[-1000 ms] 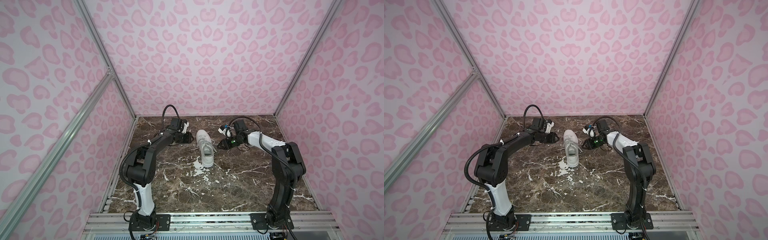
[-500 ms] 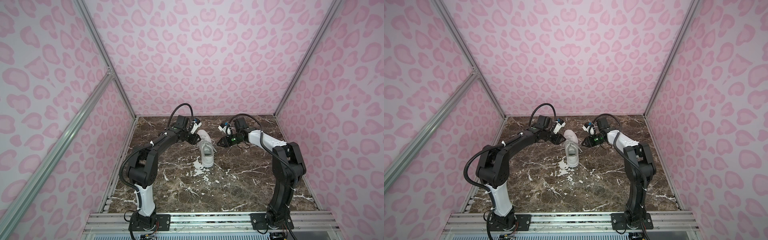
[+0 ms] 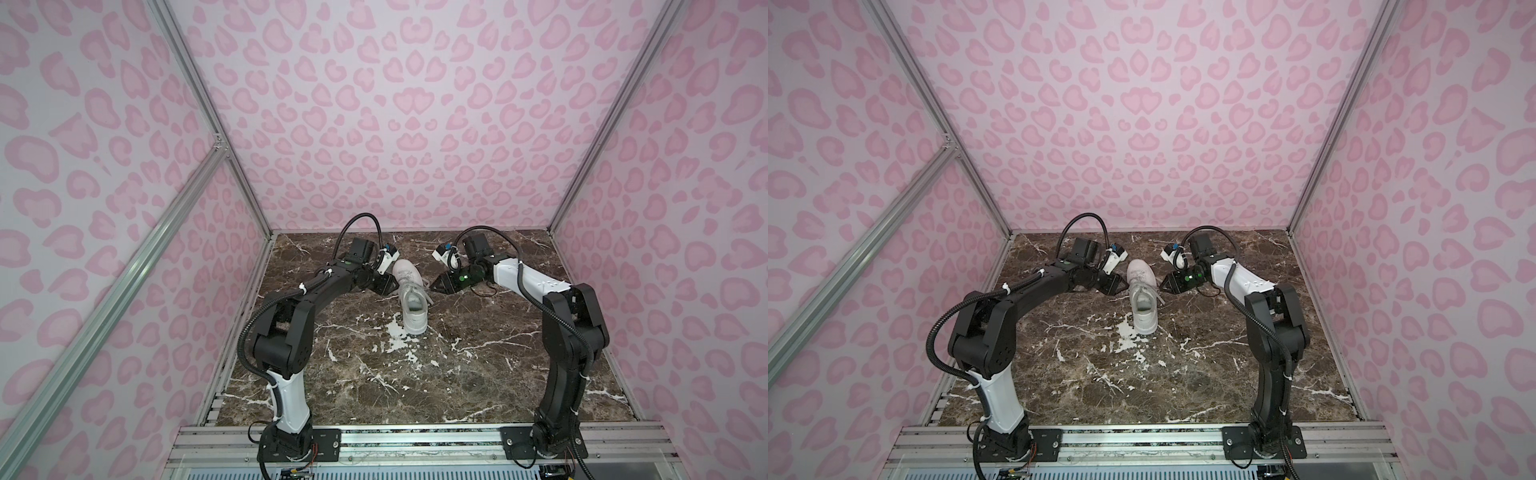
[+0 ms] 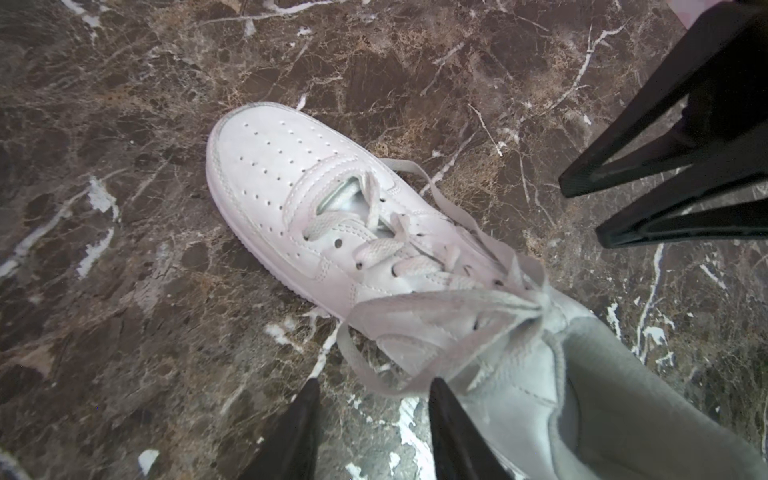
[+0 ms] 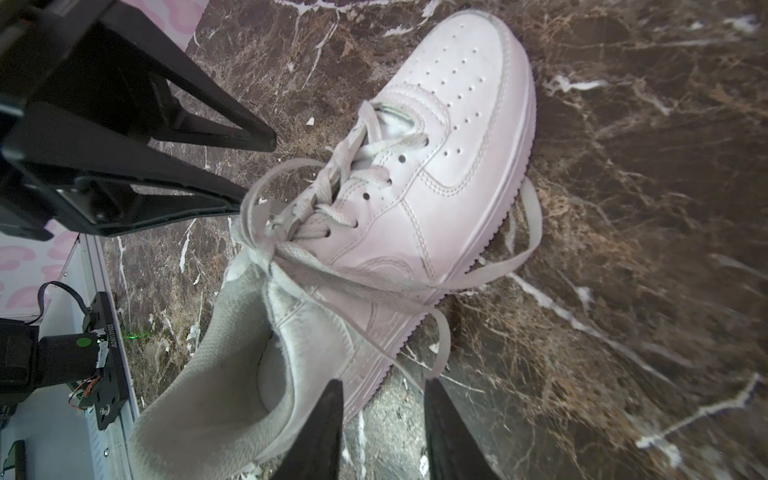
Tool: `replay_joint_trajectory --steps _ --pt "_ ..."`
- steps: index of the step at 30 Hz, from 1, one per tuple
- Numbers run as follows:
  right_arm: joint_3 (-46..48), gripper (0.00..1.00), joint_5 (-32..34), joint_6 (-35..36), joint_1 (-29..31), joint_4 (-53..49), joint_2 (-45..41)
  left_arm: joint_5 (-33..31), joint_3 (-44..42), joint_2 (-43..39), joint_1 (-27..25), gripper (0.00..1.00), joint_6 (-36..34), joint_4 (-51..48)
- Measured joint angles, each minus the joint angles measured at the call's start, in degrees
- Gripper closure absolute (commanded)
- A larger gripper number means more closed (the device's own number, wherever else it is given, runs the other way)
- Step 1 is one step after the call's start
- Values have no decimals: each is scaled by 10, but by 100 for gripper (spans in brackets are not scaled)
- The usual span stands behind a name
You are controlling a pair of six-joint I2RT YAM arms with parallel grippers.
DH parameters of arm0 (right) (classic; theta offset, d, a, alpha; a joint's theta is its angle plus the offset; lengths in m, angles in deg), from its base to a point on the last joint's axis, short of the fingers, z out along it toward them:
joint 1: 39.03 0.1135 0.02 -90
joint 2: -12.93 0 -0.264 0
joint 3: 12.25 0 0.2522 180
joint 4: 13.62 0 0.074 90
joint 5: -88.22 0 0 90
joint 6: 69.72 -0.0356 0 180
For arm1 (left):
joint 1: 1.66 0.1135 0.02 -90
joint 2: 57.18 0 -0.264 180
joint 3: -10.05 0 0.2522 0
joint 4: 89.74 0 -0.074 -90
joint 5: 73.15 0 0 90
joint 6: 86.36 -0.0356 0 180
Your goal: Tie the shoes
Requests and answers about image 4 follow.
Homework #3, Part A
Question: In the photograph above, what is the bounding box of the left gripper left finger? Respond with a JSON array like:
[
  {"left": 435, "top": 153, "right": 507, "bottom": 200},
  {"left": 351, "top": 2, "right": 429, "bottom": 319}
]
[{"left": 239, "top": 379, "right": 321, "bottom": 480}]

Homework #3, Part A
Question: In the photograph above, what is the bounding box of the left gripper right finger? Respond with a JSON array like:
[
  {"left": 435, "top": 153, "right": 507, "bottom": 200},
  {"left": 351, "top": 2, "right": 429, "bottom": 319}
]
[{"left": 428, "top": 378, "right": 513, "bottom": 480}]

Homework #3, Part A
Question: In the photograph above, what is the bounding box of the white sneaker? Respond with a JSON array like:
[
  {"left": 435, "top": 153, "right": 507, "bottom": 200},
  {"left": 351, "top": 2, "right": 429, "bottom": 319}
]
[{"left": 206, "top": 102, "right": 767, "bottom": 479}]

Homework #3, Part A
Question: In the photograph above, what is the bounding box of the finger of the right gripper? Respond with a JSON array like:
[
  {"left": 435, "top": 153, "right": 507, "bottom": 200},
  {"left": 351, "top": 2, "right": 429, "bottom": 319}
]
[
  {"left": 595, "top": 128, "right": 767, "bottom": 249},
  {"left": 559, "top": 1, "right": 767, "bottom": 198}
]

